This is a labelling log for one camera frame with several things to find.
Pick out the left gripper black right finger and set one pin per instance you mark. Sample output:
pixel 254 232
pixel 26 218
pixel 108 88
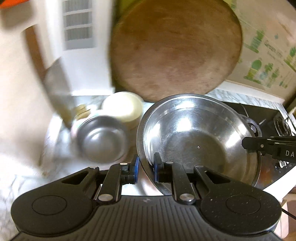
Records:
pixel 183 184

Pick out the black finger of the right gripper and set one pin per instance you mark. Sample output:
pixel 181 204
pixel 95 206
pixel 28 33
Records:
pixel 254 144

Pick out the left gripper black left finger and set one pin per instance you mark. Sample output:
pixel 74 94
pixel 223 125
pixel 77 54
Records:
pixel 110 182

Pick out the pink steel-lined cup bowl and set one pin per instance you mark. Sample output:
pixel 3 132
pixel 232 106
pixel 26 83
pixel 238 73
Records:
pixel 102 139

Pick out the gas stove burner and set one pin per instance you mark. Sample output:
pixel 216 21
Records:
pixel 277 127

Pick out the yellow blocks behind cleaver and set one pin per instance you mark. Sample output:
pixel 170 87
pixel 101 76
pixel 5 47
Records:
pixel 82 111

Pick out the round wooden cutting board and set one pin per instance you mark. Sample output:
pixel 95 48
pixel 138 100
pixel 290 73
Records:
pixel 162 48

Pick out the white vented box appliance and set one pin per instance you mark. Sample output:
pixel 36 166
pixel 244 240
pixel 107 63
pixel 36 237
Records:
pixel 79 34

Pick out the red plastic scoop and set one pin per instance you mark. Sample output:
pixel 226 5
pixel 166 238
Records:
pixel 4 4

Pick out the cleaver with wooden handle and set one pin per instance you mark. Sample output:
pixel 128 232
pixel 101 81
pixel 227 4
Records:
pixel 53 79

